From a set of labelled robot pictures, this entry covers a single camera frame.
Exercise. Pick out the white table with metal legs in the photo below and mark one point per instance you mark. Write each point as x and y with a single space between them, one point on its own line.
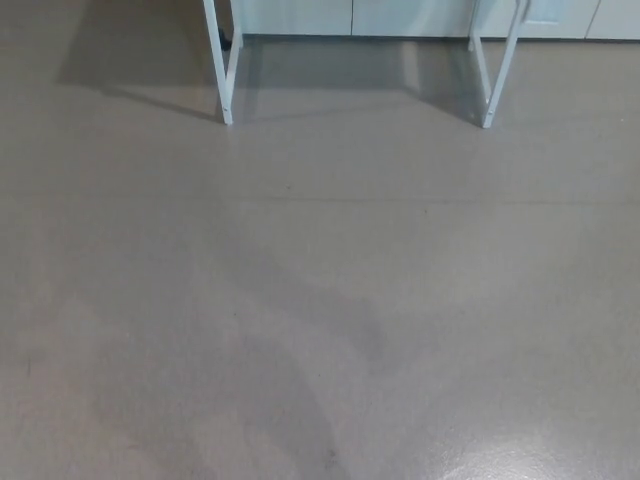
223 85

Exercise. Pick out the small black floor object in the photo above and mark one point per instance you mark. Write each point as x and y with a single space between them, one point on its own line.
225 41

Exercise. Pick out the white cabinet with doors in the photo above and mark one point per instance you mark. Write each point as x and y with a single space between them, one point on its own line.
410 17

